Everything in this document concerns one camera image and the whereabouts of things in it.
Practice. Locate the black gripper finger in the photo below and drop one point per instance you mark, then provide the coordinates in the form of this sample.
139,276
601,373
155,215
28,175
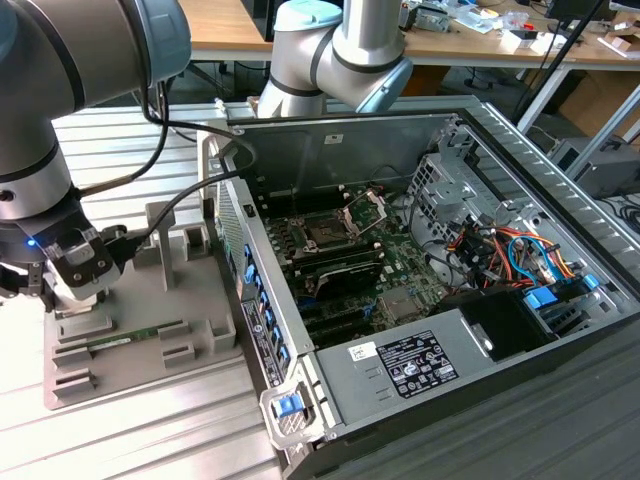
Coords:
36,282

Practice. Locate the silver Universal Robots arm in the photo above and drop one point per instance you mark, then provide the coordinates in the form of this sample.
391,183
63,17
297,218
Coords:
75,50

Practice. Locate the CPU socket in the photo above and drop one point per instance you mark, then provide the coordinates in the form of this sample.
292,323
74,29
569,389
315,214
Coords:
325,232

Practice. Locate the black RAM slot bank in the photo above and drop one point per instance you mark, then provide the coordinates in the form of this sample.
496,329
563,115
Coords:
320,200
335,255

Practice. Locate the green RAM stick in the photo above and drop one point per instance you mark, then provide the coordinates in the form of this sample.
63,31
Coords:
135,335

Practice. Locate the grey parts rack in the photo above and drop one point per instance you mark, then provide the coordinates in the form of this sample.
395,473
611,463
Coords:
145,310

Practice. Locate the open PC case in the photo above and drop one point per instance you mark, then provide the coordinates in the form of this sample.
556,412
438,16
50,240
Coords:
280,150

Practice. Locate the blue case latch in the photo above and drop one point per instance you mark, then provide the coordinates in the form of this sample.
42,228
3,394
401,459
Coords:
287,405

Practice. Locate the black expansion slots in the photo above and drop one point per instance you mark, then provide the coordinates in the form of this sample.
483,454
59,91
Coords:
335,325

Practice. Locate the black graphics card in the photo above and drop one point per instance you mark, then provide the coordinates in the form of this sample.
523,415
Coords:
350,280

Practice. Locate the white sticker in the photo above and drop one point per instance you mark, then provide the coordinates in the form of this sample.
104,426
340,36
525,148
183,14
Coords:
362,351

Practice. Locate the grey power supply unit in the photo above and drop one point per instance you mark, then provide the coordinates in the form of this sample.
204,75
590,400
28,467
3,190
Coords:
360,385

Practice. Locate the grey chipset heat sink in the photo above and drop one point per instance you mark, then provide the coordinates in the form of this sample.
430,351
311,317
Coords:
400,302

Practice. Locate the green motherboard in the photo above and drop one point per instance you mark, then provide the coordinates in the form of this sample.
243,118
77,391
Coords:
400,260

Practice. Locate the black rating label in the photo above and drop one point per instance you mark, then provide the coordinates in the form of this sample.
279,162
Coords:
417,362

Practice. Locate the silver drive cage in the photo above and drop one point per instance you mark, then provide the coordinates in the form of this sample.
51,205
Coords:
440,200

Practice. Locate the silver metal drive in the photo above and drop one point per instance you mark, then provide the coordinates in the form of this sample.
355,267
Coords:
432,20

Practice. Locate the black fan shroud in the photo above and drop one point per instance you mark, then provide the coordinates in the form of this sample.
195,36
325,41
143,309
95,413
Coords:
500,320

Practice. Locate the blue disk carrier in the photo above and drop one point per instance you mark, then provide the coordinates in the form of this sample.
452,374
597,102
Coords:
540,298

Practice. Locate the small white box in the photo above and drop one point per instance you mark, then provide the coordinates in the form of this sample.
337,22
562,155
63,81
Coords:
525,42

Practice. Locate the black slanted pole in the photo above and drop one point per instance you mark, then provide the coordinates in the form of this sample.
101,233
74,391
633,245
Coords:
560,55

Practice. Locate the grey desktop computer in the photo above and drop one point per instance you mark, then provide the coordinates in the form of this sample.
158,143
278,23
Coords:
610,170

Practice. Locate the large cardboard box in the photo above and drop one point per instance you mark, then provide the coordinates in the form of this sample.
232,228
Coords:
600,100

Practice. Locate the small cardboard box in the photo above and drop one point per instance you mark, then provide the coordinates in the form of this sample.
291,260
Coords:
620,45

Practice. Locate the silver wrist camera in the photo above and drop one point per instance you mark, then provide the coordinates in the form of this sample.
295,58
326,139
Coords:
87,287

